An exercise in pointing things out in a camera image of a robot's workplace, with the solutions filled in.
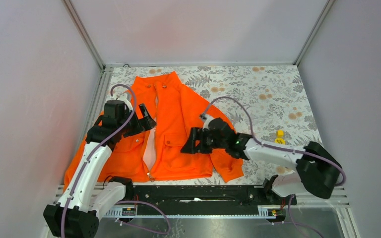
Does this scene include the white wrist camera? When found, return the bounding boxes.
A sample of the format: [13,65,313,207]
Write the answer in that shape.
[199,114,214,129]
[110,92,134,112]

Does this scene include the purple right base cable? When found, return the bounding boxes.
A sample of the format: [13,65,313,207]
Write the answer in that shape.
[271,194,324,238]

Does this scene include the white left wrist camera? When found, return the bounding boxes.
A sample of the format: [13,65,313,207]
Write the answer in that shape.
[110,92,134,112]

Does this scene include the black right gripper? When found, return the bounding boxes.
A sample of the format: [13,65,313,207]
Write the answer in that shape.
[181,126,227,154]

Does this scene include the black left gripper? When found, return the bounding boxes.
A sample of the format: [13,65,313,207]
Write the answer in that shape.
[118,103,156,137]

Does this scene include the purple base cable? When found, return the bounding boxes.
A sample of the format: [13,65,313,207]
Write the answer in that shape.
[271,194,324,238]
[115,200,172,236]

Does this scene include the yellow round tag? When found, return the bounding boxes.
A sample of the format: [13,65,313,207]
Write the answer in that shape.
[274,137,286,144]

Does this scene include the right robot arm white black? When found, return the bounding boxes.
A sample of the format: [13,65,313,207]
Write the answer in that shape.
[181,118,345,204]

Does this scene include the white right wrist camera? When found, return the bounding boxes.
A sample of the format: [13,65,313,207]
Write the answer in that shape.
[199,114,214,129]

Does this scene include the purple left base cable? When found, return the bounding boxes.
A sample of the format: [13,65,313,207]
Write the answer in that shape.
[115,200,172,236]

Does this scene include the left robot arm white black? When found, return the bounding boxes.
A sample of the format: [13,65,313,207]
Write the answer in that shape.
[43,99,156,238]

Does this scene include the floral patterned table mat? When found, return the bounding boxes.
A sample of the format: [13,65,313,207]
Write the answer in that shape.
[103,65,336,186]

